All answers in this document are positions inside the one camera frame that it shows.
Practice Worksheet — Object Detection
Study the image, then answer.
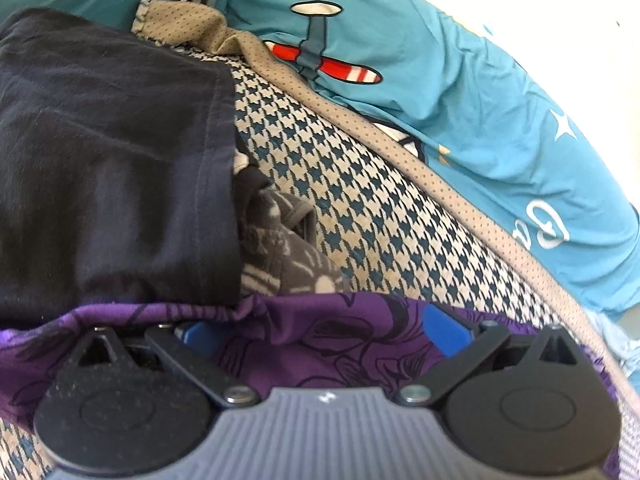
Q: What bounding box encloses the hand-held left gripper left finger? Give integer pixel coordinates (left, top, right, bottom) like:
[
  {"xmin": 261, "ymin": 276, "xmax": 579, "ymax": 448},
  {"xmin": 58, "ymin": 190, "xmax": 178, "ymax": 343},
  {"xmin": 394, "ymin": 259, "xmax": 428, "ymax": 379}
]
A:
[{"xmin": 75, "ymin": 322, "xmax": 258, "ymax": 408}]

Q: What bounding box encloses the light blue cloth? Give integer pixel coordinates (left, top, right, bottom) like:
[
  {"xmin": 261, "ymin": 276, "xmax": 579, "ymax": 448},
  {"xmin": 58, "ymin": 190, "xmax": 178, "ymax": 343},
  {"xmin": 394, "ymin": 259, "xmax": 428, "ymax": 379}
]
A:
[{"xmin": 582, "ymin": 305, "xmax": 640, "ymax": 377}]

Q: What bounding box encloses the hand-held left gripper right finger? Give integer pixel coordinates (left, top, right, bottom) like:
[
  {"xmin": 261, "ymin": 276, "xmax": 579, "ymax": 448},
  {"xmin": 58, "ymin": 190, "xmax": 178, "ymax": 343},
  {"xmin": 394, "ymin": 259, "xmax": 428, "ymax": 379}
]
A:
[{"xmin": 398, "ymin": 304, "xmax": 581, "ymax": 408}]

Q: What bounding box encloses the dark cotton garment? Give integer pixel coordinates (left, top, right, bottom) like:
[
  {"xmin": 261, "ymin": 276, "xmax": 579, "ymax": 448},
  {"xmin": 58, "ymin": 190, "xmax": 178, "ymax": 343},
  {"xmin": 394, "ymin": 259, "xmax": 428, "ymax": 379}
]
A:
[{"xmin": 0, "ymin": 7, "xmax": 247, "ymax": 327}]

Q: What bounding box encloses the purple floral top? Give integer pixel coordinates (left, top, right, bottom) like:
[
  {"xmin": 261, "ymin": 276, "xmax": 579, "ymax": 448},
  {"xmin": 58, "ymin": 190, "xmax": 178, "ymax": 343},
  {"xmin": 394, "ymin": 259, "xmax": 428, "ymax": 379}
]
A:
[{"xmin": 0, "ymin": 292, "xmax": 626, "ymax": 480}]

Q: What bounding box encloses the grey patterned garment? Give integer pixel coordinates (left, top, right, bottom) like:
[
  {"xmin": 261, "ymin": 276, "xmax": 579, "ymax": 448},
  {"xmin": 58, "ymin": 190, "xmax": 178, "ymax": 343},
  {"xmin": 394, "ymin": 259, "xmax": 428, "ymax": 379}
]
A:
[{"xmin": 232, "ymin": 152, "xmax": 352, "ymax": 297}]

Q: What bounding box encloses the blue beige houndstooth blanket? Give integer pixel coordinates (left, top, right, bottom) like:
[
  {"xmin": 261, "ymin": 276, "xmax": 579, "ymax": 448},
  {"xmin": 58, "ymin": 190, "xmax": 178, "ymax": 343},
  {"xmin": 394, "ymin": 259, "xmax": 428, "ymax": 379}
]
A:
[{"xmin": 0, "ymin": 0, "xmax": 640, "ymax": 480}]

